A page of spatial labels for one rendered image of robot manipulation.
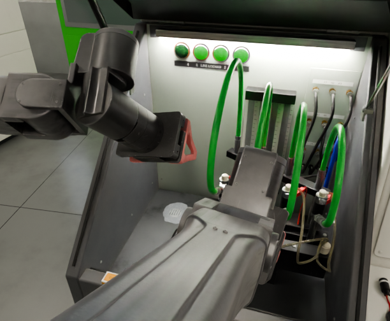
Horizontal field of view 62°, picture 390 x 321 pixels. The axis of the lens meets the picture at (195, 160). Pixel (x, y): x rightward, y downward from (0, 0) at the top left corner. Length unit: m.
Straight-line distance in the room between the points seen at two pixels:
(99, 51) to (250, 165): 0.22
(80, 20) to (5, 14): 0.64
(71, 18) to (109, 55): 3.30
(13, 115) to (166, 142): 0.18
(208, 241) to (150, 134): 0.26
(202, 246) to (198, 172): 1.04
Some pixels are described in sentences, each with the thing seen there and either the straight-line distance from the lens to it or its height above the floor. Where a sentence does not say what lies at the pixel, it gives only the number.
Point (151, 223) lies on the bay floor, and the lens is 1.17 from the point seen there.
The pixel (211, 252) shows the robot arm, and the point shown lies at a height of 1.51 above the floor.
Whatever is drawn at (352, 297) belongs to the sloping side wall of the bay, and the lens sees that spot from 0.82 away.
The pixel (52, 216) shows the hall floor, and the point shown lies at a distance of 2.62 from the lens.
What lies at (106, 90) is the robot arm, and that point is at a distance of 0.39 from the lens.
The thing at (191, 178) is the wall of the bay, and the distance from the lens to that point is 1.24.
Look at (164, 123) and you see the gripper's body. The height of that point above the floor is 1.44.
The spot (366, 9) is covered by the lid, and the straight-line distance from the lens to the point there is 0.89.
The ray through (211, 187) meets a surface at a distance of 0.65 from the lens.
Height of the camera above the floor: 1.64
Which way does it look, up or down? 33 degrees down
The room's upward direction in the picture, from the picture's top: straight up
